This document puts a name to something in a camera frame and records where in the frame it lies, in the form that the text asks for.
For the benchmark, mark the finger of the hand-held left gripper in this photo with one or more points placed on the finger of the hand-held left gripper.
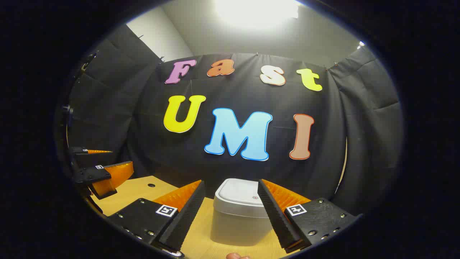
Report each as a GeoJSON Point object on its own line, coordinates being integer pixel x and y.
{"type": "Point", "coordinates": [81, 150]}
{"type": "Point", "coordinates": [93, 176]}

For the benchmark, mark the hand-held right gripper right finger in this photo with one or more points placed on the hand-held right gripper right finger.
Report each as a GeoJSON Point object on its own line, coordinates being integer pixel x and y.
{"type": "Point", "coordinates": [275, 216]}

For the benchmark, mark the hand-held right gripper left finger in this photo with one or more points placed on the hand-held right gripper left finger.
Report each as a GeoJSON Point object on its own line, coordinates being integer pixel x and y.
{"type": "Point", "coordinates": [187, 216]}

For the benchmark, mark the grey desktop garbage bin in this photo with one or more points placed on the grey desktop garbage bin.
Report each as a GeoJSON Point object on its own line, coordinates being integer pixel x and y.
{"type": "Point", "coordinates": [237, 223]}

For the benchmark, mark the wooden desktop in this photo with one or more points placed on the wooden desktop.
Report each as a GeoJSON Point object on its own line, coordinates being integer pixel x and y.
{"type": "Point", "coordinates": [143, 192]}

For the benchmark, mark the black backdrop cloth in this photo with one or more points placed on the black backdrop cloth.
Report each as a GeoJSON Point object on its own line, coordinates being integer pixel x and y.
{"type": "Point", "coordinates": [230, 91]}

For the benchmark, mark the ceiling light panel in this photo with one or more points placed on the ceiling light panel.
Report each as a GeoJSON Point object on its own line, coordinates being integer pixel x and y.
{"type": "Point", "coordinates": [361, 44]}

